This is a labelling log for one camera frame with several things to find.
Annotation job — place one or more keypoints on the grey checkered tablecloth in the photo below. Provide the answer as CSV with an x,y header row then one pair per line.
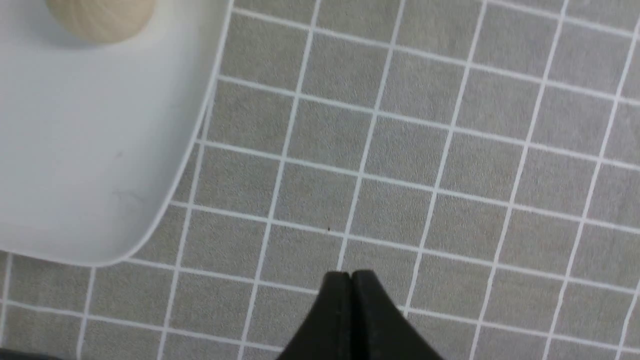
x,y
481,156

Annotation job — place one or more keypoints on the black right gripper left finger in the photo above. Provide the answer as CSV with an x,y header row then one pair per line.
x,y
325,333

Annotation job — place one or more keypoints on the white steamed bun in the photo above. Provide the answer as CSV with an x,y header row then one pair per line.
x,y
102,21

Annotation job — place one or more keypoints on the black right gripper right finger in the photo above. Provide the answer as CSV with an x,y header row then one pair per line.
x,y
379,331

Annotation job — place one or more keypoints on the white square plate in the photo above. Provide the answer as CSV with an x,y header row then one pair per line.
x,y
94,139

